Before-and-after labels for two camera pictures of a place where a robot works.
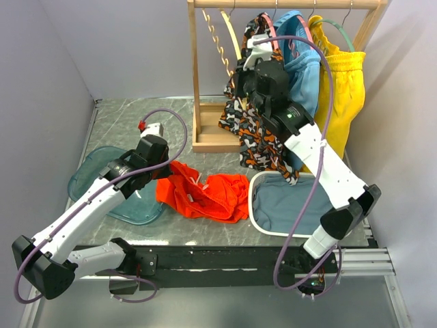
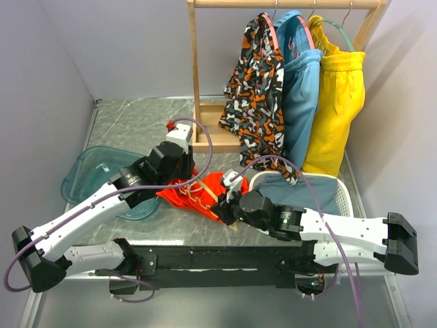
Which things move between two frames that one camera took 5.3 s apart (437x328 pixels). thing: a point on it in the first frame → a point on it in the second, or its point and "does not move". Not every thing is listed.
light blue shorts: x=302 y=57 does not move
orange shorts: x=218 y=197 does not move
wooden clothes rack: x=208 y=134 does not move
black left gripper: x=164 y=173 → x=189 y=164
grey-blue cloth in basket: x=278 y=205 does not move
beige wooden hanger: x=244 y=100 → x=233 y=225
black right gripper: x=240 y=76 → x=222 y=209
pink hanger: x=273 y=32 does not move
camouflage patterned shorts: x=260 y=147 does not move
